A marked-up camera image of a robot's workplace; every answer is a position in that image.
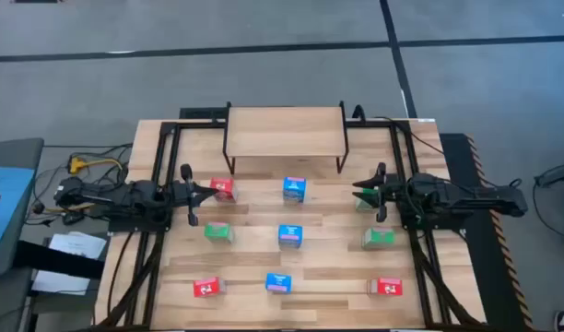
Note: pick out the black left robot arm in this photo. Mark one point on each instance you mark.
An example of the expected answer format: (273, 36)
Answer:
(102, 193)

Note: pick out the blue Rice Krispies cereal box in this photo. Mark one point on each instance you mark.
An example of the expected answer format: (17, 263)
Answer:
(278, 280)
(294, 190)
(290, 233)

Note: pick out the grey chair base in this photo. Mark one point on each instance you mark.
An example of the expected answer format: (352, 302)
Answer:
(558, 175)

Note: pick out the black power strip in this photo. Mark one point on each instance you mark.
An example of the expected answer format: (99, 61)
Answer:
(201, 113)

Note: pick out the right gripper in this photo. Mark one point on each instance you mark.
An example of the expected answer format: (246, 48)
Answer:
(392, 193)

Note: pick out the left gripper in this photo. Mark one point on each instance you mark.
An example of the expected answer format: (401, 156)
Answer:
(183, 193)

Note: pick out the green Apple Jacks cereal box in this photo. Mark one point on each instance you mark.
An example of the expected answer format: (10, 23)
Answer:
(379, 238)
(217, 232)
(362, 206)

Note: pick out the black aluminium table frame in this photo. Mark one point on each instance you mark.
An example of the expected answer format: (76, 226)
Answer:
(379, 123)

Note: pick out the blue panel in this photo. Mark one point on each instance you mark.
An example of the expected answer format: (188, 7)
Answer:
(10, 207)

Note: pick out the red Froot Loops cereal box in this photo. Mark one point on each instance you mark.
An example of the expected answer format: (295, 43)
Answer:
(224, 189)
(207, 287)
(387, 286)

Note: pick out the black flat beam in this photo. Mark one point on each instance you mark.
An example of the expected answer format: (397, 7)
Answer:
(56, 260)

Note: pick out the grey side table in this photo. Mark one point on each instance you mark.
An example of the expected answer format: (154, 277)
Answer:
(15, 152)

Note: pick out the white paper sheets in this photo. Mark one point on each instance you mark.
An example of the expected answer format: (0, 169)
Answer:
(79, 244)

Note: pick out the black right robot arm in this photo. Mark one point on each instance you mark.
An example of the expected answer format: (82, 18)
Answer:
(471, 196)

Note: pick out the black hazard-striped floor mat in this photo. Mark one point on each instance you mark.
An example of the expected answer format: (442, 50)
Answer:
(491, 276)

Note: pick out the wooden shelf with black legs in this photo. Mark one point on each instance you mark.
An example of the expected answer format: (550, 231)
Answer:
(284, 131)

